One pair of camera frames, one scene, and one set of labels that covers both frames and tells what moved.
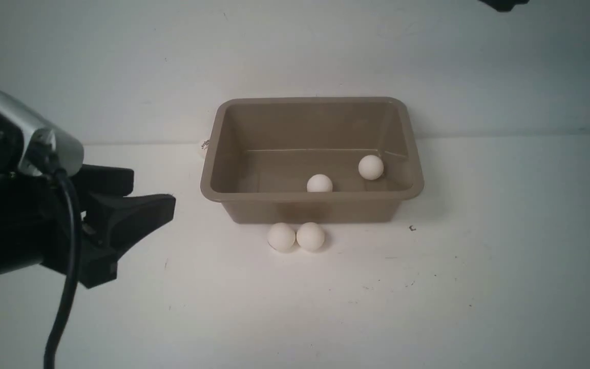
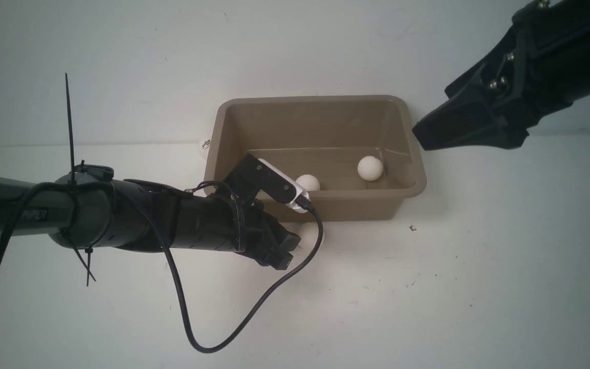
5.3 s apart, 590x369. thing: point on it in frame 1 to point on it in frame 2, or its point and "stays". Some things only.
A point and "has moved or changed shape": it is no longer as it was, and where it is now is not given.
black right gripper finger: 504,5 to 561,51
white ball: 319,183 has moved or changed shape
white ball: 371,167 stays
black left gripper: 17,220 to 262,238
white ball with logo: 203,147 stays
